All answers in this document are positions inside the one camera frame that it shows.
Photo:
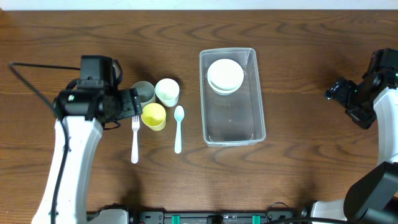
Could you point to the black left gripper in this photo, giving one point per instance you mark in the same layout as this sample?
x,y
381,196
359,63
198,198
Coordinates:
x,y
132,104

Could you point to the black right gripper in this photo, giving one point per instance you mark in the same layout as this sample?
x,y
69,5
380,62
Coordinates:
x,y
364,119

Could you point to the yellow plastic cup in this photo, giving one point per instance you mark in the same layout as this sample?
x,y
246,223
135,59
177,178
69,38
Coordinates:
x,y
154,116

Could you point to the grey plastic cup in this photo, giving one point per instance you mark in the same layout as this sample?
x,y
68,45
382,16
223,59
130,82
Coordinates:
x,y
146,92

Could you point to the white plastic cup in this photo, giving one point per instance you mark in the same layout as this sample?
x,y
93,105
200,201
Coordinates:
x,y
167,90

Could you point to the white plastic bowl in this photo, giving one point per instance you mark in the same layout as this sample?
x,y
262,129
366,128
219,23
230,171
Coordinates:
x,y
225,76

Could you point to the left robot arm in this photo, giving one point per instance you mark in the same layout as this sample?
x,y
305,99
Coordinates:
x,y
77,134

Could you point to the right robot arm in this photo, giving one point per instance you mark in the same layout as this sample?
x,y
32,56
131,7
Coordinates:
x,y
372,199

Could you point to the clear plastic container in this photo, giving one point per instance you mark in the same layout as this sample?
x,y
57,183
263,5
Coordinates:
x,y
232,117

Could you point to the white plastic fork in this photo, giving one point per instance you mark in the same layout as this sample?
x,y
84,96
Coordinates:
x,y
135,150

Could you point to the light teal plastic spoon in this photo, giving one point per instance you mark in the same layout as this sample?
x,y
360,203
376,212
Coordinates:
x,y
179,116

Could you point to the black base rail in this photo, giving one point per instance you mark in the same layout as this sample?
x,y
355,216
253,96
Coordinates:
x,y
161,216

